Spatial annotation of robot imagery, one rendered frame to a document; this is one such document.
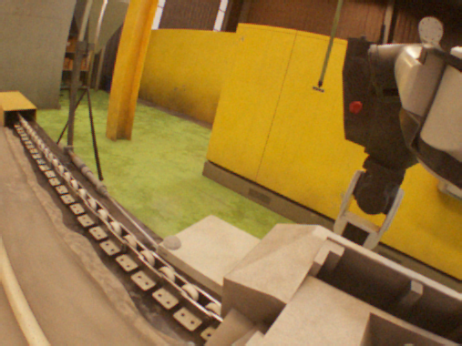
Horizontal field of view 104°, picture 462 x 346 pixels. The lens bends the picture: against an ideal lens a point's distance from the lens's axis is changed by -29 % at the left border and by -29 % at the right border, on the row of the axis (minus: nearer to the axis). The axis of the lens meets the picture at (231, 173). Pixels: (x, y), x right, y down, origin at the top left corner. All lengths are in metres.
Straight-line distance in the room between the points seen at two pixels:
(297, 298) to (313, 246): 0.08
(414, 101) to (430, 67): 0.04
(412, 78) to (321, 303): 0.28
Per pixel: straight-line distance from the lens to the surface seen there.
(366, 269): 0.39
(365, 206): 0.81
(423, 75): 0.31
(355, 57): 0.71
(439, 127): 0.28
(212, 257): 0.58
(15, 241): 0.68
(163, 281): 0.52
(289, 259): 0.34
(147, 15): 4.00
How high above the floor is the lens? 1.16
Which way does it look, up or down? 20 degrees down
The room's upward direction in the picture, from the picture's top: 15 degrees clockwise
